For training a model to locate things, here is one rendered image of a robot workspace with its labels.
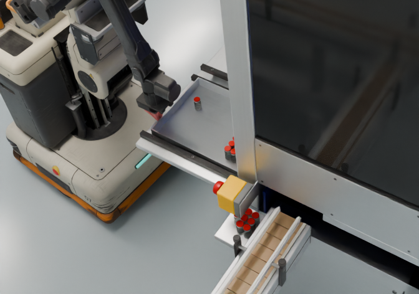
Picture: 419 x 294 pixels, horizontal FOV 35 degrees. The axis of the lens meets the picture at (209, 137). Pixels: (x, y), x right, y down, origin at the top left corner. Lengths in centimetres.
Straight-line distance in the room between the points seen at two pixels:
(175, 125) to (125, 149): 79
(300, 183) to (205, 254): 124
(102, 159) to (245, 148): 126
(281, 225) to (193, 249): 110
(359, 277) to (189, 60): 198
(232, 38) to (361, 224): 58
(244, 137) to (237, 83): 20
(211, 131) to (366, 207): 66
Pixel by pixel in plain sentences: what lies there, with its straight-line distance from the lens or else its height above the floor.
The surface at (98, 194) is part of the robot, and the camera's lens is 277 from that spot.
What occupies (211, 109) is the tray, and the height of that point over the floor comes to 88.
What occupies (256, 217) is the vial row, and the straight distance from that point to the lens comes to 182.
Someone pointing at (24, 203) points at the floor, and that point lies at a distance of 319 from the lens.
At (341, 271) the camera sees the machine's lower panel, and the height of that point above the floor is 76.
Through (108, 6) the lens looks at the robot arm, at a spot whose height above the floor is 137.
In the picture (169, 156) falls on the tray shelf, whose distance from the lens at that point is 203.
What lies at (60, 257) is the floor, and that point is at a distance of 297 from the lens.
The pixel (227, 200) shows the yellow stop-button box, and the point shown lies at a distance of 175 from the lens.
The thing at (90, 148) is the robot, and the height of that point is 28.
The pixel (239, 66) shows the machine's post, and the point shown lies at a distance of 146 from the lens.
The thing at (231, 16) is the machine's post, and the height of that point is 158.
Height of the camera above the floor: 247
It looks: 50 degrees down
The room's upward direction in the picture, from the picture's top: 8 degrees counter-clockwise
